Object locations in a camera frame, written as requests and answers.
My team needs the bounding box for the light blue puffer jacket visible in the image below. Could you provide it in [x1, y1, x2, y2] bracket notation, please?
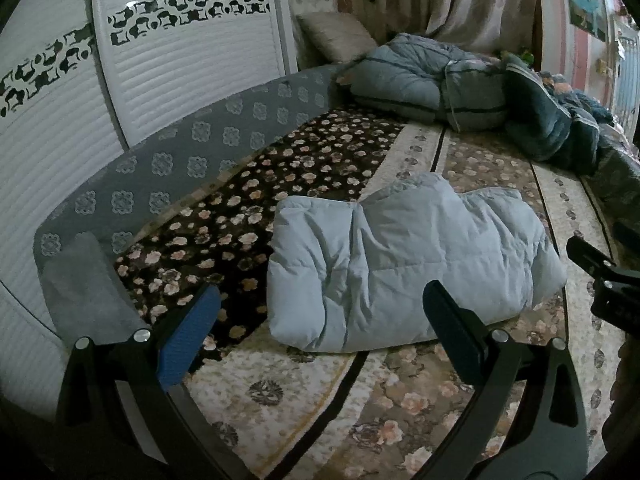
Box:
[266, 172, 568, 353]

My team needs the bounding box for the beige pillow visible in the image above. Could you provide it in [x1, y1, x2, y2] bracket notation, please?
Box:
[296, 11, 378, 63]

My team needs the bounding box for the wall poster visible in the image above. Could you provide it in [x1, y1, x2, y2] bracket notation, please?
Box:
[560, 0, 608, 41]

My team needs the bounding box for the grey patterned mattress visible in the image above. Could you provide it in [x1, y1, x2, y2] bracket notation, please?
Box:
[32, 62, 351, 261]

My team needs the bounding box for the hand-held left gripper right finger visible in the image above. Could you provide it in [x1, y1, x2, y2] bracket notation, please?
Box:
[415, 280, 588, 480]

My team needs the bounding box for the grey folded towel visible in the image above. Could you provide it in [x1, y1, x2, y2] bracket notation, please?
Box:
[40, 232, 146, 341]

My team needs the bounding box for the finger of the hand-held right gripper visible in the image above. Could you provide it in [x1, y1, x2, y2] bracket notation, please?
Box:
[566, 236, 621, 278]
[613, 220, 640, 247]

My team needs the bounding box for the dark teal blanket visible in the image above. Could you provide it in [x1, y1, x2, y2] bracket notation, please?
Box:
[502, 55, 621, 173]

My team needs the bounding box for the dark floral blanket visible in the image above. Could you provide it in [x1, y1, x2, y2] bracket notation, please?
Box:
[115, 107, 406, 351]

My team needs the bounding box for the grey-blue folded quilt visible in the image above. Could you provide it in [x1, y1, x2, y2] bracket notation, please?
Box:
[336, 32, 511, 133]

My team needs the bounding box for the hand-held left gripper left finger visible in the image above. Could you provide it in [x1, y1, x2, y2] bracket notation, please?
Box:
[55, 282, 251, 480]

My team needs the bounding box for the striped curtain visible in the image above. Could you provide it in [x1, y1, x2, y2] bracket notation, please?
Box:
[340, 0, 541, 56]

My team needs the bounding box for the dark green cloth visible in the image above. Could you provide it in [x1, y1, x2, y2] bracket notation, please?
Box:
[580, 135, 640, 226]

